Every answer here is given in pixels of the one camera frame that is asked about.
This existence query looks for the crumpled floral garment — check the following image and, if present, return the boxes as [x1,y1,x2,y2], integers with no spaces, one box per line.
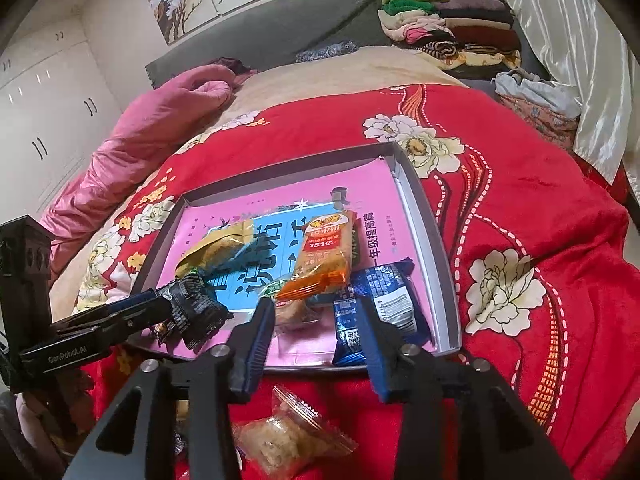
[500,95,581,151]

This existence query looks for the crumpled pale blue garment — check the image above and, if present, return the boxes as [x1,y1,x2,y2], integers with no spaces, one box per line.
[495,70,583,116]

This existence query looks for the pink quilt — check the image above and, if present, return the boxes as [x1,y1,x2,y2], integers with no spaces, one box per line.
[37,57,261,281]

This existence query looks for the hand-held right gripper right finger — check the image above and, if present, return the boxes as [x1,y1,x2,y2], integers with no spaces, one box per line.
[354,297,573,480]

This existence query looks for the orange snack packet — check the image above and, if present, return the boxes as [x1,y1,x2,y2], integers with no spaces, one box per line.
[275,210,357,302]

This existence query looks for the stack of folded clothes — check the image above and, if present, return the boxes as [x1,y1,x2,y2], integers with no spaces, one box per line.
[377,0,523,71]

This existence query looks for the white satin curtain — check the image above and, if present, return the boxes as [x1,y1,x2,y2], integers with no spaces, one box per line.
[500,0,640,186]

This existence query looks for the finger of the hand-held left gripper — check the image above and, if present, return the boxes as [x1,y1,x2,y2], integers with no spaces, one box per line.
[52,311,174,342]
[70,287,174,327]

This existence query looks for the clear pastry packet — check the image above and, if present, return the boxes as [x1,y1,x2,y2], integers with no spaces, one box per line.
[234,385,358,479]
[260,280,323,333]

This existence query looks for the yellow snack packet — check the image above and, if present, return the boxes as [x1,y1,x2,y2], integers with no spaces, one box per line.
[175,219,256,281]

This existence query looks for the shallow grey cardboard box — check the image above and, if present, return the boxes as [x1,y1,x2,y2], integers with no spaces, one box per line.
[125,141,462,376]

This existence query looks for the beige bed sheet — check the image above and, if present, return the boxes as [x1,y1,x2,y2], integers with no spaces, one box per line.
[50,46,471,133]

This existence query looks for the black snack packet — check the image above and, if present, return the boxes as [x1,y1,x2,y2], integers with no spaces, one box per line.
[155,269,234,352]

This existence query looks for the blue cookie packet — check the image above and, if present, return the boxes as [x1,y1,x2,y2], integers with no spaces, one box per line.
[332,258,431,366]

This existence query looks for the blue patterned pillow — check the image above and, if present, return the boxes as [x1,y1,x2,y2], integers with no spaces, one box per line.
[295,41,360,63]

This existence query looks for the red floral blanket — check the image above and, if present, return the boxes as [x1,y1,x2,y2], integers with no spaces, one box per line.
[75,82,631,480]

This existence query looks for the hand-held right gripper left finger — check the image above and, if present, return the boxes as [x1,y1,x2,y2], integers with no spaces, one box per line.
[62,297,277,480]

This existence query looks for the person's left hand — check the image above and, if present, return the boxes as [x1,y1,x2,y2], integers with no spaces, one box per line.
[14,390,67,450]

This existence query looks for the white wardrobe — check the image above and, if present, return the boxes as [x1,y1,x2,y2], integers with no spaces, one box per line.
[0,15,128,211]

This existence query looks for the grey headboard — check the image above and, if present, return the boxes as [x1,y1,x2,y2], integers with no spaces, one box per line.
[146,0,396,91]

